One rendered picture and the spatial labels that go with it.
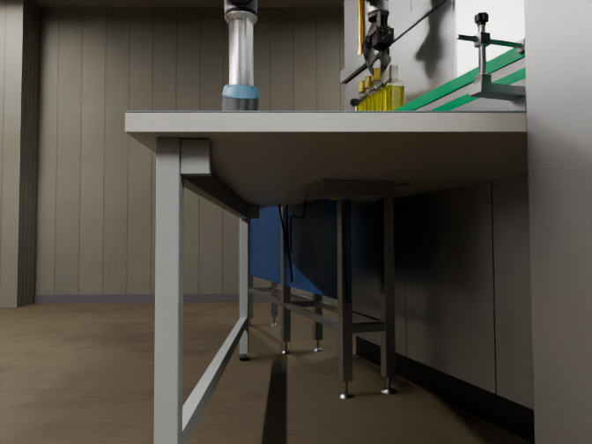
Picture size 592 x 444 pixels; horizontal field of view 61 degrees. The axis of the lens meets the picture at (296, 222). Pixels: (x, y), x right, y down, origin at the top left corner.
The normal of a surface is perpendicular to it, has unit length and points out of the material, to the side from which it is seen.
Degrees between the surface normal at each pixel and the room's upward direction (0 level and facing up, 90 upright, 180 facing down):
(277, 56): 90
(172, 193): 90
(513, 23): 90
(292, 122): 90
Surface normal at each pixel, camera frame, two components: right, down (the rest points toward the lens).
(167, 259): 0.02, -0.04
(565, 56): -0.95, -0.01
